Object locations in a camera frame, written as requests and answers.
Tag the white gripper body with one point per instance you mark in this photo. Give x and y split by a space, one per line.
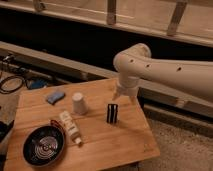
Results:
127 85

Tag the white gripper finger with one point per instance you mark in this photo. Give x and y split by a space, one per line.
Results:
115 96
133 99

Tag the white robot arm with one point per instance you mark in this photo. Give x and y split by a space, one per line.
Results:
135 62

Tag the wooden table board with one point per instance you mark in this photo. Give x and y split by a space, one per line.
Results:
104 145

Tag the white tube bottle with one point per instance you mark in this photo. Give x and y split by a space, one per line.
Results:
71 127

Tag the black patterned bowl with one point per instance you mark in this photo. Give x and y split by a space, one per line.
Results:
43 146

